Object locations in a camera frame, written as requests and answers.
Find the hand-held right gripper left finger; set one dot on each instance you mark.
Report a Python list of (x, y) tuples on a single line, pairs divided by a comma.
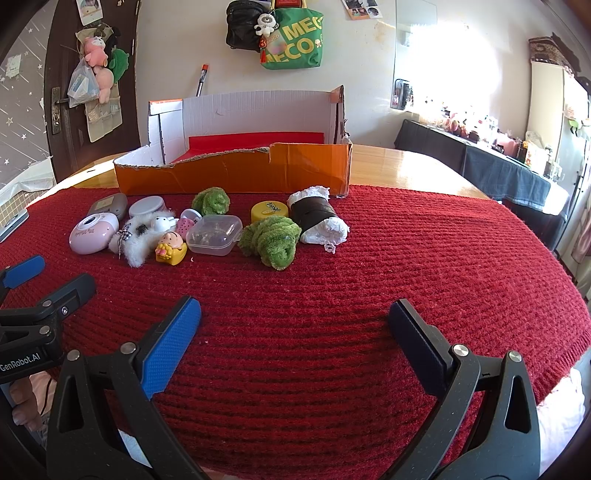
[(171, 350)]

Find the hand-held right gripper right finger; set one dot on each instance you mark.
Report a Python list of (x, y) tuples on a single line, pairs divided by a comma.
[(415, 341)]

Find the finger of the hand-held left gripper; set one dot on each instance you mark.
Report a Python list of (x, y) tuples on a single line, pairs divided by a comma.
[(25, 271), (69, 293)]

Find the pink mini camera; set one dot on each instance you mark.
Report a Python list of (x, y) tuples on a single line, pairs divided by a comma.
[(92, 235)]

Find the white fluffy bunny hair clip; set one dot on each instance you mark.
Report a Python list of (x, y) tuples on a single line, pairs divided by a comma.
[(138, 240)]

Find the grey oval case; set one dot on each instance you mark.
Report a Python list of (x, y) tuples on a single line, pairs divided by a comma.
[(108, 203)]

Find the yellow toy figure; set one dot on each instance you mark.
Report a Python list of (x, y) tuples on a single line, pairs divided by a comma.
[(171, 249)]

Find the clear plastic box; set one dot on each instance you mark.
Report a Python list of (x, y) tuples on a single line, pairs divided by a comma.
[(214, 235)]

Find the small pink capsule toy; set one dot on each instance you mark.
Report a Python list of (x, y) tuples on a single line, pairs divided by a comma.
[(187, 226)]

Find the large green plush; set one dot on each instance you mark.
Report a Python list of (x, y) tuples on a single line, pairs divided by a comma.
[(272, 240)]

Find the small green plush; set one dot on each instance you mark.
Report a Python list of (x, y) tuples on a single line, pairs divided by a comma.
[(210, 201)]

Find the orange and white cardboard box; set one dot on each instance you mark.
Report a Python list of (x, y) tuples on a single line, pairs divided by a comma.
[(231, 170)]

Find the white flat device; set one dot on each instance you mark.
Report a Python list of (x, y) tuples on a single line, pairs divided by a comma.
[(11, 227)]

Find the white plastic sheet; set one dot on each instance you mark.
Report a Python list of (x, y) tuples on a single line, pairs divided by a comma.
[(34, 177)]

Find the red knitted blanket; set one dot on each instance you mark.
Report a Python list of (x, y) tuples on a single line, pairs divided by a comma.
[(300, 300)]

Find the white cloth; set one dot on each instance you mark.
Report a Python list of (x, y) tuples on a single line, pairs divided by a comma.
[(565, 415)]

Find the plush toys on door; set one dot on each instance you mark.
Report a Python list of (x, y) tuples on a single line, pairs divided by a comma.
[(104, 122)]

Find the wooden table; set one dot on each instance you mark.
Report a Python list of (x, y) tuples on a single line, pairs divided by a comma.
[(415, 170)]

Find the dark cloth-covered side table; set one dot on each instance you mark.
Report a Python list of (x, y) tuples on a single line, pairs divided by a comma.
[(498, 170)]

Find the clear plastic bag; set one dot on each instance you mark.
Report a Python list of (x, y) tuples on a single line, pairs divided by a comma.
[(83, 85)]

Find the pink curtain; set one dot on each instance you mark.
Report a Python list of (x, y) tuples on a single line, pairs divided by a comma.
[(582, 240)]

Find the peach plush toy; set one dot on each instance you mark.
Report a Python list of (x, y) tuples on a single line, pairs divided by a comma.
[(105, 83)]

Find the row of jars and bottles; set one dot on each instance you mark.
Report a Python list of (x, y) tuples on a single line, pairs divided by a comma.
[(503, 143)]

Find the dark brown door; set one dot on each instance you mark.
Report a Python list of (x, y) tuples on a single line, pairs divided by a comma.
[(64, 55)]

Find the red paper liner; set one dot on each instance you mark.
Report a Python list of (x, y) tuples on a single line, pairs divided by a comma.
[(254, 141)]

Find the green hanging plush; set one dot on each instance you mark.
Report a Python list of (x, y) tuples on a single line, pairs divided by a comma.
[(120, 64)]

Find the pink plush toy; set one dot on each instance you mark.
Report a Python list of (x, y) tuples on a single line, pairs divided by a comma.
[(96, 50)]

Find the grey mop pole orange tip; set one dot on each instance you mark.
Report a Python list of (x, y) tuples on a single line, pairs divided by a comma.
[(202, 81)]

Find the photo card on door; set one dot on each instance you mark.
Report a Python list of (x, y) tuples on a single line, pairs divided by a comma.
[(90, 11)]

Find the white refrigerator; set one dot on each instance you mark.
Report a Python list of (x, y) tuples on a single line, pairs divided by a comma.
[(547, 106)]

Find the red tassel charm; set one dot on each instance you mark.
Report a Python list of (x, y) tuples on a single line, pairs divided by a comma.
[(263, 50)]

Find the patterned cloth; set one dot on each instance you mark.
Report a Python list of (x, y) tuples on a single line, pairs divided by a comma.
[(549, 53)]

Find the black bag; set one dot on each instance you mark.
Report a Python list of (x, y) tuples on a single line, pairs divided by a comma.
[(240, 23)]

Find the green tote bag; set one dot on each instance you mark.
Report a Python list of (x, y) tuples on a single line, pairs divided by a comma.
[(295, 41)]

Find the red framed picture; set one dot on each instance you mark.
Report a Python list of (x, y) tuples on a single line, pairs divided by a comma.
[(288, 3)]

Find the wall mirror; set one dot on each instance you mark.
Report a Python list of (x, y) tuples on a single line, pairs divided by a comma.
[(415, 37)]

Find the wall photos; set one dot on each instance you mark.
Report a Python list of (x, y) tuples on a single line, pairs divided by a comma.
[(362, 9)]

